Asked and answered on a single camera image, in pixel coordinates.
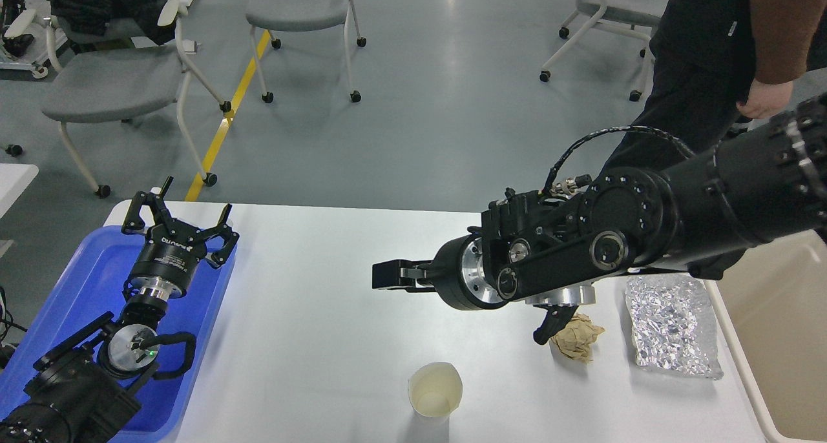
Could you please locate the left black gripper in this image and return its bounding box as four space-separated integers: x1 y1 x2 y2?
121 176 240 300

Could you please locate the beige plastic bin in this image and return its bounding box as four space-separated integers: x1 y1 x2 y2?
705 231 826 442

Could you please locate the person's hand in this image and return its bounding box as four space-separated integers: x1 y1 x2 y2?
736 79 794 119

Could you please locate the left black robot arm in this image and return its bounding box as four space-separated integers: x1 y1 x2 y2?
2 180 239 442

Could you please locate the crumpled brown paper ball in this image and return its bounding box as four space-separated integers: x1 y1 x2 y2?
550 313 606 363

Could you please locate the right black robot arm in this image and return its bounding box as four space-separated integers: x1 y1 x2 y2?
372 94 825 345

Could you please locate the grey chair right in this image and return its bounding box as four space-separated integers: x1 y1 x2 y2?
539 0 668 102

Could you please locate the white paper cup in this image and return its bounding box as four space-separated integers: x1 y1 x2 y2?
407 362 464 423

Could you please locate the brown sleeve forearm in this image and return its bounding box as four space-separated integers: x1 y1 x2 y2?
749 0 826 85

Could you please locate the equipment cart top left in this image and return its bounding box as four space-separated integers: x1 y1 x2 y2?
1 0 67 80

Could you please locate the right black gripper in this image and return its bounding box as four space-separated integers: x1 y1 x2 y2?
372 234 578 345

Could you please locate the grey chair with jacket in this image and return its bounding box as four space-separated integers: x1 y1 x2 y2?
41 0 231 198

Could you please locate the white side table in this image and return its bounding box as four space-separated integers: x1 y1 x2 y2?
1 163 39 218

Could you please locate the crumpled silver foil bag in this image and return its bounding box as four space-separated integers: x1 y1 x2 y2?
624 273 724 380

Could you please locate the blue plastic tray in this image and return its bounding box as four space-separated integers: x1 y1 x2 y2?
1 226 235 442

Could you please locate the person in black trousers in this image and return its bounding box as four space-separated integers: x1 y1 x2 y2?
601 0 827 172

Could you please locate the grey chair centre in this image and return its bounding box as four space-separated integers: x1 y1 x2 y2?
244 0 368 103

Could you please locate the black jacket on chair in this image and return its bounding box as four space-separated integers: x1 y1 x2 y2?
47 0 176 44

